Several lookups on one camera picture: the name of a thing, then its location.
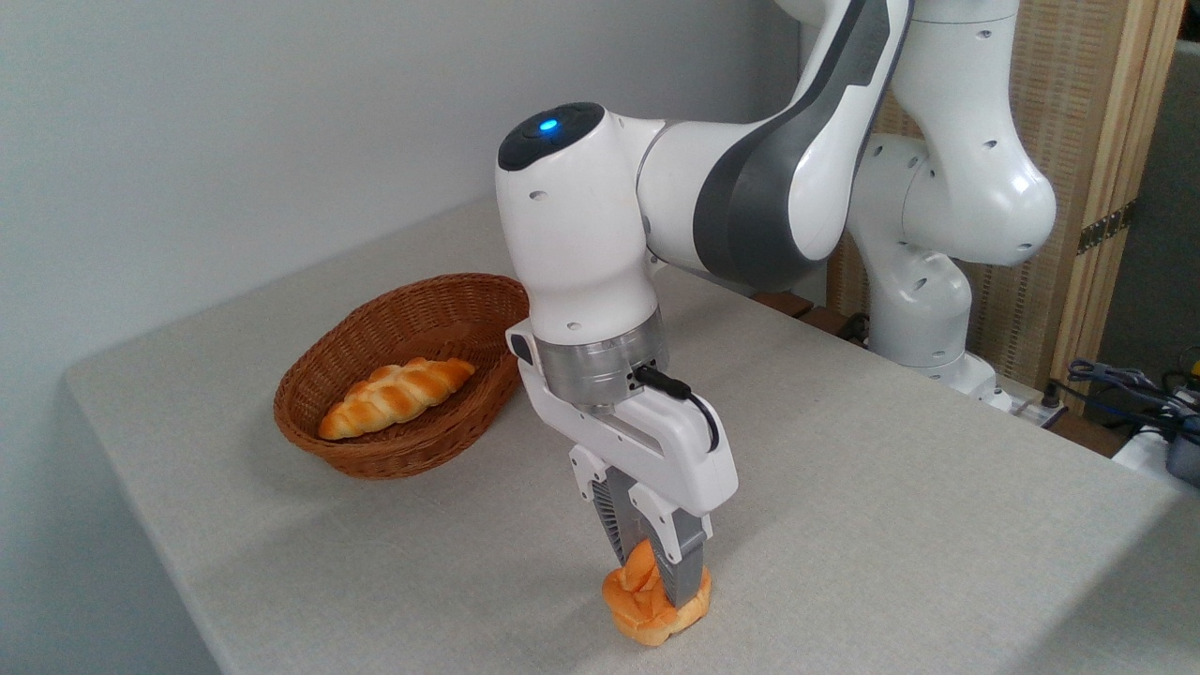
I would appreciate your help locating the long braided bread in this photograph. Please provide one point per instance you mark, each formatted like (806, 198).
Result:
(394, 396)

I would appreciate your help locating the brass screen hinge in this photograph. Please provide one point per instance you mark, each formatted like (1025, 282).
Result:
(1104, 228)

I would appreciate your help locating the brown wicker basket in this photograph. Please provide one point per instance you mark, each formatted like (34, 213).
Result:
(394, 455)

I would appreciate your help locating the brown wooden ledge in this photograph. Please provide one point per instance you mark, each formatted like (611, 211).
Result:
(792, 305)

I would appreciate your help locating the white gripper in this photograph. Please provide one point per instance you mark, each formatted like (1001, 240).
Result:
(656, 450)

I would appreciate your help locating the white power strip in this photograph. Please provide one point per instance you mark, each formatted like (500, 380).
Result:
(1031, 410)

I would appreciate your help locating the round knotted bread roll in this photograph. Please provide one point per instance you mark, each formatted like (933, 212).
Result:
(637, 614)

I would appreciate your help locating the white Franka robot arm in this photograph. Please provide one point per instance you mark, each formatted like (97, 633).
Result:
(581, 244)

